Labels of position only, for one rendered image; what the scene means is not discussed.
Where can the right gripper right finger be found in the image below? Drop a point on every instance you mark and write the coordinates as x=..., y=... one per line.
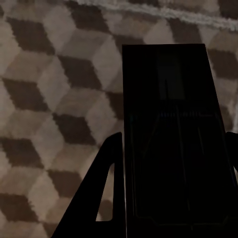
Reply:
x=232, y=142

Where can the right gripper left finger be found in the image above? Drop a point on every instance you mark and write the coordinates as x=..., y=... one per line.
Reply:
x=79, y=220

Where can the mousetrap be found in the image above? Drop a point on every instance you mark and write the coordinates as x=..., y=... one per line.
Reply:
x=180, y=181

